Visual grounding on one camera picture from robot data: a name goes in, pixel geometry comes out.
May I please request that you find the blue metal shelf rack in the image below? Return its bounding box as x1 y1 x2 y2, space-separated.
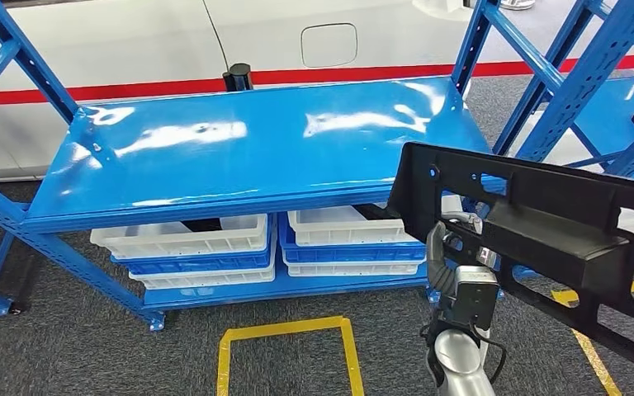
491 0 634 184
0 0 634 332

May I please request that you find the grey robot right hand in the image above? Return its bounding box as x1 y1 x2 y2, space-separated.
425 211 501 332

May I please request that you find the black plastic bumper bracket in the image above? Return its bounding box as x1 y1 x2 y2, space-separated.
386 142 634 381

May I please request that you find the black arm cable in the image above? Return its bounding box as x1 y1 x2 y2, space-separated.
470 322 509 384

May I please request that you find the black cylindrical post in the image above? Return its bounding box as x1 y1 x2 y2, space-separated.
222 63 254 93

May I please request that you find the yellow floor tape square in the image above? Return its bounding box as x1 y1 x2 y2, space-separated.
216 315 366 396

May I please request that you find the blue plastic bin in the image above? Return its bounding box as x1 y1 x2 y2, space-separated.
110 234 274 276
277 213 428 265

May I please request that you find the white car body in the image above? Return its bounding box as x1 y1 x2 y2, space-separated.
0 0 537 100

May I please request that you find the black curved bracket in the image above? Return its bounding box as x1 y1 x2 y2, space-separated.
180 217 224 234
352 203 405 221

